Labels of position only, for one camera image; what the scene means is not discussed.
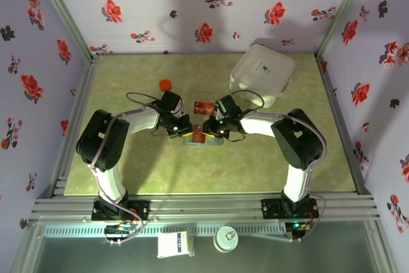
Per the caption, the white slotted cable duct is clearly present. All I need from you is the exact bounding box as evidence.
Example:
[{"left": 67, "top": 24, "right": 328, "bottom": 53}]
[{"left": 44, "top": 224, "right": 288, "bottom": 237}]

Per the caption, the white paper box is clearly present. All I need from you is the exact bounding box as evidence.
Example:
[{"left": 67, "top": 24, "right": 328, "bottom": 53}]
[{"left": 156, "top": 230, "right": 196, "bottom": 258}]

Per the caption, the lilac right arm cable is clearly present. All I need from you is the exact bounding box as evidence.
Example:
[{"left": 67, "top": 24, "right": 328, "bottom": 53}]
[{"left": 229, "top": 90, "right": 328, "bottom": 242}]

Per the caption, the long aluminium frame rail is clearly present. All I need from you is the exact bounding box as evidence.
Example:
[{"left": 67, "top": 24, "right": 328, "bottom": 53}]
[{"left": 27, "top": 191, "right": 382, "bottom": 222}]

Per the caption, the white lidded storage box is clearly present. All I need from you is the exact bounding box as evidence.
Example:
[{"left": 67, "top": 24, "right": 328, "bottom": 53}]
[{"left": 228, "top": 44, "right": 297, "bottom": 109}]

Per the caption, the red snack packet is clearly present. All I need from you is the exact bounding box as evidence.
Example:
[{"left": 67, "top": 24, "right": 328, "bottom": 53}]
[{"left": 194, "top": 101, "right": 214, "bottom": 116}]

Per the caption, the green leather card holder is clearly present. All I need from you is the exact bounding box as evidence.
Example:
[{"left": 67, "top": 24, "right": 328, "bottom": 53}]
[{"left": 182, "top": 134, "right": 224, "bottom": 147}]

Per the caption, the aluminium corner post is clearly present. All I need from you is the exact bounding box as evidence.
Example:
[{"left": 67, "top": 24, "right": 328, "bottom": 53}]
[
  {"left": 316, "top": 0, "right": 374, "bottom": 56},
  {"left": 30, "top": 0, "right": 96, "bottom": 59}
]

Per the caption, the silver tin can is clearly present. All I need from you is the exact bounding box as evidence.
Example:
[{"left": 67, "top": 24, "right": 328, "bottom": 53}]
[{"left": 213, "top": 225, "right": 240, "bottom": 253}]

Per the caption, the thin black gripper wire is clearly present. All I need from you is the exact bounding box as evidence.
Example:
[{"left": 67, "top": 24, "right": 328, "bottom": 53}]
[
  {"left": 223, "top": 132, "right": 247, "bottom": 143},
  {"left": 150, "top": 127, "right": 173, "bottom": 139}
]

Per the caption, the aluminium side frame rail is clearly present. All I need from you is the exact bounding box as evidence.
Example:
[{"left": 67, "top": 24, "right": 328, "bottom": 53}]
[
  {"left": 314, "top": 52, "right": 374, "bottom": 196},
  {"left": 37, "top": 54, "right": 100, "bottom": 199}
]

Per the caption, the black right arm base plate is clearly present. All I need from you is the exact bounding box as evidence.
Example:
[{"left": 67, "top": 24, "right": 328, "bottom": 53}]
[{"left": 261, "top": 198, "right": 319, "bottom": 221}]

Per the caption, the small circuit board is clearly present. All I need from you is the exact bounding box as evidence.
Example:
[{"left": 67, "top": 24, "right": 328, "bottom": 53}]
[
  {"left": 104, "top": 221, "right": 137, "bottom": 245},
  {"left": 286, "top": 220, "right": 313, "bottom": 244}
]

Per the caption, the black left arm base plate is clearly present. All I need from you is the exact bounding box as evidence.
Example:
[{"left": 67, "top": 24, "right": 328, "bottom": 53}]
[{"left": 91, "top": 199, "right": 150, "bottom": 222}]

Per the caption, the red credit card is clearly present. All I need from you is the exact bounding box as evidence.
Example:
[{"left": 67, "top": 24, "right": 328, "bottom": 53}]
[{"left": 192, "top": 124, "right": 206, "bottom": 143}]

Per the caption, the lilac arm cable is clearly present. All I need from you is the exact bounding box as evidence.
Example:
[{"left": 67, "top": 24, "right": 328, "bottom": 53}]
[
  {"left": 229, "top": 90, "right": 328, "bottom": 242},
  {"left": 89, "top": 91, "right": 160, "bottom": 245}
]

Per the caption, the thin black left gripper wire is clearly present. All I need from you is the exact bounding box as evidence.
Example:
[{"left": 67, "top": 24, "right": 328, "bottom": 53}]
[{"left": 150, "top": 127, "right": 173, "bottom": 139}]

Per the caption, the lilac left arm cable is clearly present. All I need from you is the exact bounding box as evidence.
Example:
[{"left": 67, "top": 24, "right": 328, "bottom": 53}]
[{"left": 89, "top": 91, "right": 160, "bottom": 245}]

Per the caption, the thin black right gripper wire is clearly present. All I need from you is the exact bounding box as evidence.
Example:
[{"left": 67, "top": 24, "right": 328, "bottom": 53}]
[{"left": 223, "top": 132, "right": 247, "bottom": 143}]

